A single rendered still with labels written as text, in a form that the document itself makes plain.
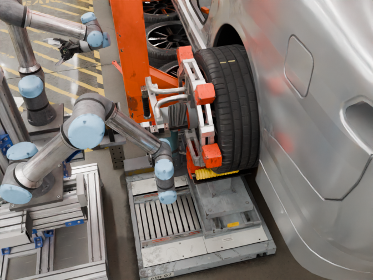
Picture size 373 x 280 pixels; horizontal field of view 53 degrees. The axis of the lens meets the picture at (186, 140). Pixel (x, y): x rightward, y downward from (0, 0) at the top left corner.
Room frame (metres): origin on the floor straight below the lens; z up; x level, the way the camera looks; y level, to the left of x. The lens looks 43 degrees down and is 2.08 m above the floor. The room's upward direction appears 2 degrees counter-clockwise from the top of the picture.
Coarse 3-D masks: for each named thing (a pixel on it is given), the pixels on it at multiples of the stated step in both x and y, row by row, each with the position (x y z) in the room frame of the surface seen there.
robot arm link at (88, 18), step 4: (88, 12) 1.84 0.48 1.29; (84, 16) 1.80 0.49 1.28; (88, 16) 1.79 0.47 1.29; (92, 16) 1.79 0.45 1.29; (84, 20) 1.78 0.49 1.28; (88, 20) 1.78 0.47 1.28; (92, 20) 1.78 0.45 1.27; (96, 20) 1.81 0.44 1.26; (84, 24) 1.78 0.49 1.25; (88, 24) 1.75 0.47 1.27; (96, 24) 1.75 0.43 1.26; (100, 28) 1.82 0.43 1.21
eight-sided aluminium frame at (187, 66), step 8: (184, 64) 1.58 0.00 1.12; (192, 64) 1.60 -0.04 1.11; (184, 72) 1.74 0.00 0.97; (200, 72) 1.51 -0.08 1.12; (192, 80) 1.45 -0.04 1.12; (200, 80) 1.44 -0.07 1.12; (192, 88) 1.41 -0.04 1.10; (208, 104) 1.35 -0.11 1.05; (200, 112) 1.32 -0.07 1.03; (208, 112) 1.32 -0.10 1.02; (200, 120) 1.30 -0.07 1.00; (208, 120) 1.30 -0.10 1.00; (200, 128) 1.27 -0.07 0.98; (208, 128) 1.27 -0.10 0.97; (184, 136) 1.64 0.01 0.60; (192, 136) 1.61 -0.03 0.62; (200, 136) 1.26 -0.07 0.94; (208, 136) 1.26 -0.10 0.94; (200, 144) 1.28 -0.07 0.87; (192, 152) 1.48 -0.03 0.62; (200, 152) 1.27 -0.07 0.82; (200, 160) 1.27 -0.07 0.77
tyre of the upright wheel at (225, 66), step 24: (216, 48) 1.68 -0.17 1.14; (240, 48) 1.62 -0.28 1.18; (192, 72) 1.79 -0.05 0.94; (216, 72) 1.44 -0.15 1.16; (240, 72) 1.45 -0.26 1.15; (216, 96) 1.34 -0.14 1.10; (240, 96) 1.34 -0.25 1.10; (216, 120) 1.31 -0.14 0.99; (240, 120) 1.28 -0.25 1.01; (240, 144) 1.23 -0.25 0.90; (216, 168) 1.28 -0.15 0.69; (240, 168) 1.27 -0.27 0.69
